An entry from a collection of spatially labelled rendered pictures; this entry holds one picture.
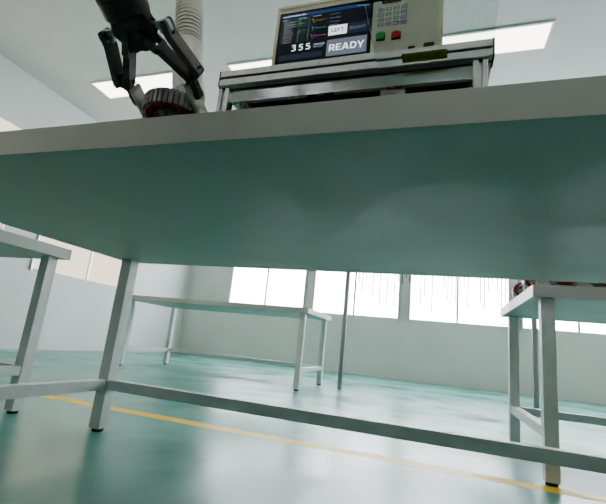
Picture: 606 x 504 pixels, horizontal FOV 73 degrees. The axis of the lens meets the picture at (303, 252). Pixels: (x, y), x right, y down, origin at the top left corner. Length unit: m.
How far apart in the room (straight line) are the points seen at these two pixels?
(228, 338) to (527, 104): 7.70
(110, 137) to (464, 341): 6.73
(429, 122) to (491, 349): 6.71
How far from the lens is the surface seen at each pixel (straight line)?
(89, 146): 0.79
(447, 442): 1.43
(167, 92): 0.82
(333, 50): 1.17
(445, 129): 0.56
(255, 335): 7.83
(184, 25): 2.66
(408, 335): 7.16
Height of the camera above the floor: 0.42
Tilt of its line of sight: 13 degrees up
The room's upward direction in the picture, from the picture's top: 6 degrees clockwise
